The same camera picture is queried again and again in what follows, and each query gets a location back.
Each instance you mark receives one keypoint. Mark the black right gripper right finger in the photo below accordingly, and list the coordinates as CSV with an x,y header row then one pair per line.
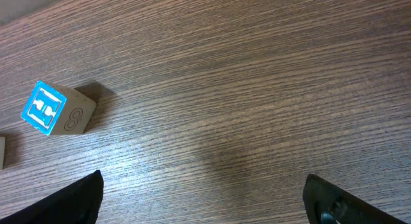
x,y
327,203

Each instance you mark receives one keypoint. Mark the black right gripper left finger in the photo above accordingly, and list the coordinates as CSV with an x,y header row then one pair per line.
x,y
78,203

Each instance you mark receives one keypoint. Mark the blue D letter block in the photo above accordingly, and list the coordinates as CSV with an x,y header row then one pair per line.
x,y
2,151

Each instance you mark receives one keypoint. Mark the blue top block far right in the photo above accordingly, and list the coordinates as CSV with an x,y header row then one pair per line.
x,y
54,109

